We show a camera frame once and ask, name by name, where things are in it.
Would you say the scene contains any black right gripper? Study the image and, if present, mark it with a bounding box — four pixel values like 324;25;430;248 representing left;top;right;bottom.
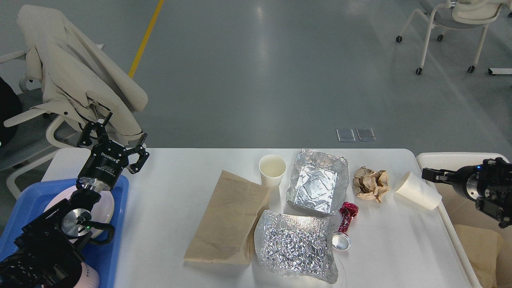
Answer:
421;166;480;199

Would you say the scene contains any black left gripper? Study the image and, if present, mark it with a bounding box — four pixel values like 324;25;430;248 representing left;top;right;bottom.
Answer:
76;112;150;192

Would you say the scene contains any white paper cup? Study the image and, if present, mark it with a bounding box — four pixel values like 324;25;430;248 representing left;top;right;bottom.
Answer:
395;171;442;210
258;154;286;188

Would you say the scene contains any pink plate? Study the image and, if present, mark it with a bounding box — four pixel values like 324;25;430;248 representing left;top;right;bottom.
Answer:
44;186;115;224

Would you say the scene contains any large brown paper sheet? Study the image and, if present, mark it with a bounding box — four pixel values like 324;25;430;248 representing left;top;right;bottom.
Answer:
454;224;503;288

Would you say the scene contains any aluminium foil tray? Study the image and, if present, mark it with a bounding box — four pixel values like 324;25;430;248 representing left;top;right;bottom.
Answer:
286;149;349;216

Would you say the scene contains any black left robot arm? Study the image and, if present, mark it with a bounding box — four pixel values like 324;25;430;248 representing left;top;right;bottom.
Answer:
1;113;149;288

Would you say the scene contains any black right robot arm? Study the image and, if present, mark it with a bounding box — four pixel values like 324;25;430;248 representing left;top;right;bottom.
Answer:
421;157;512;228

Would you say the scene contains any crumpled brown paper ball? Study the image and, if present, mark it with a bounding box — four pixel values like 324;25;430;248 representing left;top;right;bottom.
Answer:
352;166;390;204

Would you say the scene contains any beige jacket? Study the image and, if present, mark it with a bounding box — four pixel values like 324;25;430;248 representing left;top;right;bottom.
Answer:
17;5;148;145

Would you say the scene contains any clear floor plate right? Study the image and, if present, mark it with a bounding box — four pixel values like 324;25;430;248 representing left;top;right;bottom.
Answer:
356;128;377;142

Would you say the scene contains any clear floor plate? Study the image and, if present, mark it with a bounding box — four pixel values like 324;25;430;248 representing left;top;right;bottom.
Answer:
356;128;377;142
336;129;357;142

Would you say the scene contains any white office chair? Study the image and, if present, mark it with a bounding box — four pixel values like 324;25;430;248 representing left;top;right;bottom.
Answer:
1;75;79;199

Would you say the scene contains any cream plastic bin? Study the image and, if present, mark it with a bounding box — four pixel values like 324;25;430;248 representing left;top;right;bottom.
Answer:
416;152;512;288

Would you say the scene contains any clear floor plate left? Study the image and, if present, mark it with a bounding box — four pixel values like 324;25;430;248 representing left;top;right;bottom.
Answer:
336;129;357;142

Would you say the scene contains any blue plastic tray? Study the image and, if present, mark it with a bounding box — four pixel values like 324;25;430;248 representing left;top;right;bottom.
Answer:
0;176;129;288

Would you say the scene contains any person in dark clothes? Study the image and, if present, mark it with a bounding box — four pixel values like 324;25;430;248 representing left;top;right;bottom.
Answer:
0;78;22;147

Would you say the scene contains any red foil wrapped glass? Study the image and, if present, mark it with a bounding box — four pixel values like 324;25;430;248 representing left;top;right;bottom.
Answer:
332;201;359;251

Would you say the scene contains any white table leg base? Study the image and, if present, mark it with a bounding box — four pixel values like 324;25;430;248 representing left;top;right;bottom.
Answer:
488;68;512;76

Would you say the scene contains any white chair with castors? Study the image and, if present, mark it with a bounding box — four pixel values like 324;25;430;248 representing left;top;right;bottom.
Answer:
396;0;511;75

